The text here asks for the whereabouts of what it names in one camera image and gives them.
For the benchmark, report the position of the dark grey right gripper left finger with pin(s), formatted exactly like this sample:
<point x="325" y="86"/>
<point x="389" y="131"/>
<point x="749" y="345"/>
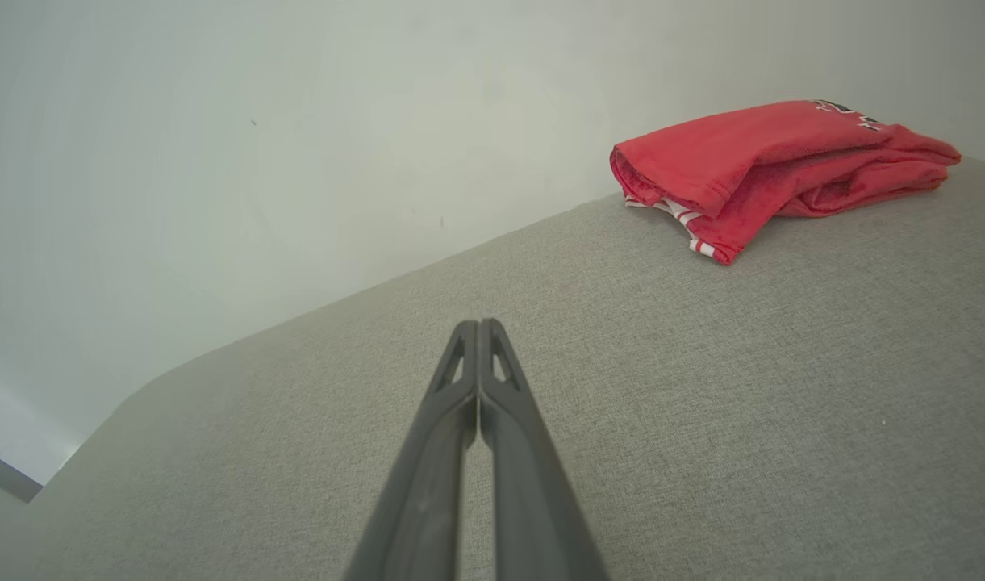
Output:
<point x="427" y="484"/>

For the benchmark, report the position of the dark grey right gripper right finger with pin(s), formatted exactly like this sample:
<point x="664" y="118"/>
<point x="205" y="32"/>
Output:
<point x="532" y="500"/>

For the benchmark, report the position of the red Bulls jersey white sleeves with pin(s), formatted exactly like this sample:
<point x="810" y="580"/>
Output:
<point x="702" y="153"/>

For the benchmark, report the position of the red shorts white stripe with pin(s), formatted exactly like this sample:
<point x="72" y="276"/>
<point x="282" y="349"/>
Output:
<point x="847" y="190"/>

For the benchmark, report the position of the grey fabric sofa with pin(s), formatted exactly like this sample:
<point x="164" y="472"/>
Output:
<point x="702" y="387"/>

